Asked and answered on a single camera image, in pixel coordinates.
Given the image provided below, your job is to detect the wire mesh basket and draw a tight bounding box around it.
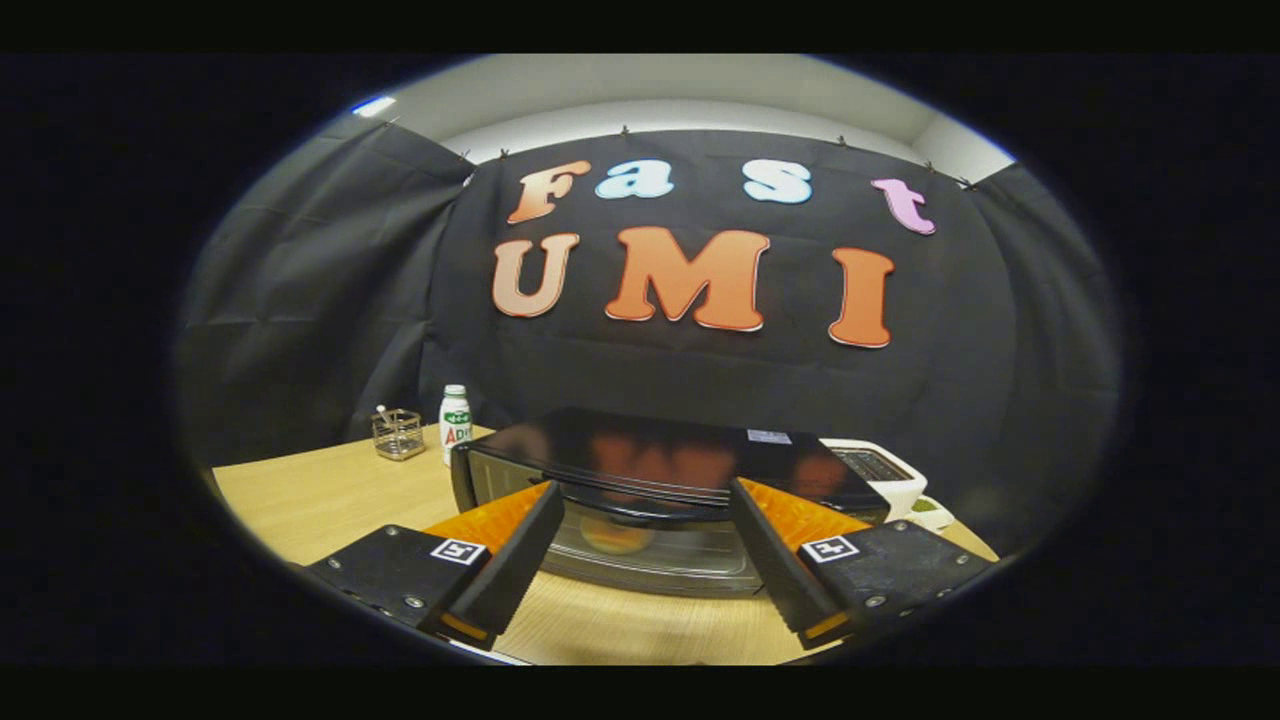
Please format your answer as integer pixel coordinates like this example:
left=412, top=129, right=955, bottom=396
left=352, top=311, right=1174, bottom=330
left=371, top=405, right=426, bottom=461

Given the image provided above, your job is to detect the golden bagel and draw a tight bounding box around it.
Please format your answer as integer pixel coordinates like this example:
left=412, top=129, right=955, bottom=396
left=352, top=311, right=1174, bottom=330
left=580, top=515, right=656, bottom=556

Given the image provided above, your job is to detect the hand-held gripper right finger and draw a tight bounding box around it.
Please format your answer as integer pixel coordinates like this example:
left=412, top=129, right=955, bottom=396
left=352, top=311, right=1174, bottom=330
left=728, top=477, right=1001, bottom=651

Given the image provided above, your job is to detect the white bread toaster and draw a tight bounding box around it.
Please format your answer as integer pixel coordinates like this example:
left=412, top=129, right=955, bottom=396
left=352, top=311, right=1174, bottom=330
left=820, top=438, right=929, bottom=521

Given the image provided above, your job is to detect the white bottle green label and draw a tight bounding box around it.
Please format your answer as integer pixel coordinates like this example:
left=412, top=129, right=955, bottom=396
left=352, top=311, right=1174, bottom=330
left=440, top=385, right=473, bottom=468

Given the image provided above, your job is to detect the small white sauce dish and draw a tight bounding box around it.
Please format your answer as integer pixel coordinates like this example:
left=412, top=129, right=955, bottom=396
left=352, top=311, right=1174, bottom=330
left=905, top=495, right=956, bottom=533

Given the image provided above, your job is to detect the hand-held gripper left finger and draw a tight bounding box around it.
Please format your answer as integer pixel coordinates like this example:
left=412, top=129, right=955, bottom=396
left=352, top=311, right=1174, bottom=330
left=305, top=480, right=567, bottom=651

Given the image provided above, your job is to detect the black toaster oven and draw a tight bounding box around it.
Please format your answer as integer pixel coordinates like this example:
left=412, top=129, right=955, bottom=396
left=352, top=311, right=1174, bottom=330
left=450, top=407, right=891, bottom=599

